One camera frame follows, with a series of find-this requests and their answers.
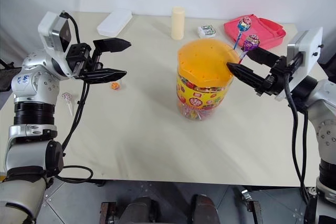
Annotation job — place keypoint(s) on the dark rounded shape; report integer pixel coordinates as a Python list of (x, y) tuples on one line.
[(141, 211), (204, 209)]

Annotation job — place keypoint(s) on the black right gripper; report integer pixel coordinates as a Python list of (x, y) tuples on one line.
[(275, 79)]

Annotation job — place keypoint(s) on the dark object behind table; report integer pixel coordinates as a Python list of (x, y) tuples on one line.
[(329, 62)]

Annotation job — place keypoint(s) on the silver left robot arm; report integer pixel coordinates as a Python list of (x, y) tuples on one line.
[(23, 153)]

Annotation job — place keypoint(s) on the cream cylindrical container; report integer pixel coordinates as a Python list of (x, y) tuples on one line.
[(178, 23)]

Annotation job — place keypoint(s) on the purple lollipop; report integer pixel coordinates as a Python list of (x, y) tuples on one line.
[(252, 41)]

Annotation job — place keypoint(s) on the white rectangular plastic box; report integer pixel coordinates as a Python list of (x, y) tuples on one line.
[(114, 22)]

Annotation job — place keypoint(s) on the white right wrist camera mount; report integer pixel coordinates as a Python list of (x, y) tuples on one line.
[(311, 48)]

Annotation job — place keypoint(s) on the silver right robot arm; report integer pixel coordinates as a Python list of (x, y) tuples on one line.
[(325, 98)]

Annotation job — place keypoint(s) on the white pink wrapped lollipop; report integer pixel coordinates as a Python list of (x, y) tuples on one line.
[(67, 97)]

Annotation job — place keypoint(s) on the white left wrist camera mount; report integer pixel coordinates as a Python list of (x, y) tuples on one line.
[(47, 28)]

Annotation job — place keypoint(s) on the pink plastic tray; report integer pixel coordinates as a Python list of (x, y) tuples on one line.
[(265, 31)]

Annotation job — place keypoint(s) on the blue wrapped lollipop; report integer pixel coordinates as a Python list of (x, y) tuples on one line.
[(244, 24)]

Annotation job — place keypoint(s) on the small green white pack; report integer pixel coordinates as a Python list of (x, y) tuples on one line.
[(207, 31)]

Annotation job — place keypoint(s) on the rusty metal bracket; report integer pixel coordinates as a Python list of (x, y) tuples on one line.
[(107, 213), (255, 212)]

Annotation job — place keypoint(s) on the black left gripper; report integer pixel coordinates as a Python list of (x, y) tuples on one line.
[(77, 58)]

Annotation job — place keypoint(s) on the clear jar with orange lid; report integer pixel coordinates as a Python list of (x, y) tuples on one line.
[(202, 77)]

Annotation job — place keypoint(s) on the orange wrapped lollipop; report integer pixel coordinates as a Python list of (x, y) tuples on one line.
[(115, 86)]

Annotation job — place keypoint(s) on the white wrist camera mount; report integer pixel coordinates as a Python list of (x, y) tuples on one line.
[(47, 28), (311, 48)]

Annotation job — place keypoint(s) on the black equipment beside table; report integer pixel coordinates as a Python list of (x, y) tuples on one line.
[(6, 77)]

